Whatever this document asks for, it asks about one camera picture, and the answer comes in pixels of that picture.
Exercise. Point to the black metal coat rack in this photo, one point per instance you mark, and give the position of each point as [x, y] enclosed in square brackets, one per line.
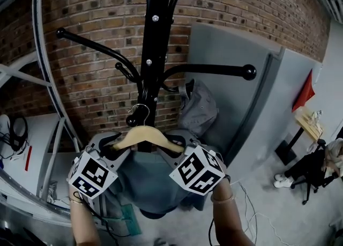
[149, 38]

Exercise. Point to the wooden hanger with metal hook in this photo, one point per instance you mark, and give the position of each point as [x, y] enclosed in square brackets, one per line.
[144, 133]

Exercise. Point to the grey fabric bag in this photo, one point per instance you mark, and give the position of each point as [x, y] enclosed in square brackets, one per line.
[198, 111]

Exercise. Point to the person's left forearm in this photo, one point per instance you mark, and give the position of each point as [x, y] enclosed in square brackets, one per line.
[83, 220]

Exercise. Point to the red flat strip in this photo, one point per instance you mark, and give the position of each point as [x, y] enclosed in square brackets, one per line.
[28, 158]

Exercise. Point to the grey partition panel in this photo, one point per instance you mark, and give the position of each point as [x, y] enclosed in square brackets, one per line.
[235, 84]

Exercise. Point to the curved grey metal rail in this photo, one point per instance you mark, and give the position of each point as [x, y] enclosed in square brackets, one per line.
[43, 57]

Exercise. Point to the person's right forearm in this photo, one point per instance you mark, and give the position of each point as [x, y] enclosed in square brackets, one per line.
[227, 220]

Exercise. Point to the black headphones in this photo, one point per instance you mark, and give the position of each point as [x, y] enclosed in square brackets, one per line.
[18, 135]

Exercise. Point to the green mat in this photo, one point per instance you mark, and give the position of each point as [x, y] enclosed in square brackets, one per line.
[132, 219]

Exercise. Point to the white desk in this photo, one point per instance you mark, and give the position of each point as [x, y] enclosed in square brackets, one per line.
[32, 143]

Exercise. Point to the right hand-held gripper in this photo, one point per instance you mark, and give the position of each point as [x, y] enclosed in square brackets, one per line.
[198, 172]

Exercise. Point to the small wooden table black stand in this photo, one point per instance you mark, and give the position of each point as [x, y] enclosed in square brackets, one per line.
[308, 124]

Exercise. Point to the black office chair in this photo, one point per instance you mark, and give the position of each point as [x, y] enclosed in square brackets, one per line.
[313, 170]

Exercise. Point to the red triangular flag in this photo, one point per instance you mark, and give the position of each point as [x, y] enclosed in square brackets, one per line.
[304, 95]

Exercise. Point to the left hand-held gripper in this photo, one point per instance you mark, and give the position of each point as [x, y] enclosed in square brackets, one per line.
[91, 175]

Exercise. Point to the grey garment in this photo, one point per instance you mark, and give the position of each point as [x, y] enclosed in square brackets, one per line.
[150, 180]

